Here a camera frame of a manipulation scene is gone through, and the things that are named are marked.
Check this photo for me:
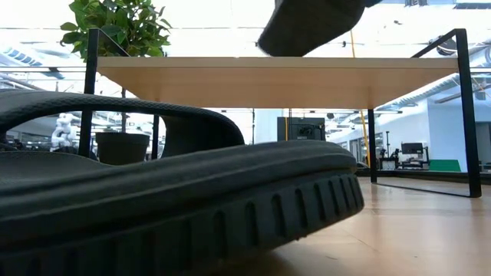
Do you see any black round ceiling fixture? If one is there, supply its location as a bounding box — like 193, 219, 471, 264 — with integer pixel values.
433, 36, 457, 57

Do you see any green plant in black pot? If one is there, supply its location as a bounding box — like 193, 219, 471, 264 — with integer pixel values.
59, 0, 173, 166

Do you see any black rubber slide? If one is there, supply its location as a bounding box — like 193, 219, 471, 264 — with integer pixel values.
256, 0, 384, 58
0, 89, 365, 276

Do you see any wooden shelf with black legs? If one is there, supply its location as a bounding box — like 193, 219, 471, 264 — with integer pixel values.
78, 27, 483, 199

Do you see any green board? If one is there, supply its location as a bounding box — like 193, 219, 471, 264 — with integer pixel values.
428, 159, 462, 173

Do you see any black screen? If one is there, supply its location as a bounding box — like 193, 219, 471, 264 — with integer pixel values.
276, 117, 326, 142

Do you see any workstation with black monitor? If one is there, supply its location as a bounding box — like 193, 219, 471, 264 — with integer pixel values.
398, 141, 431, 170

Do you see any black metal rig frame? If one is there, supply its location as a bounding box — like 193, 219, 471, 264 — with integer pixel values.
354, 168, 491, 183

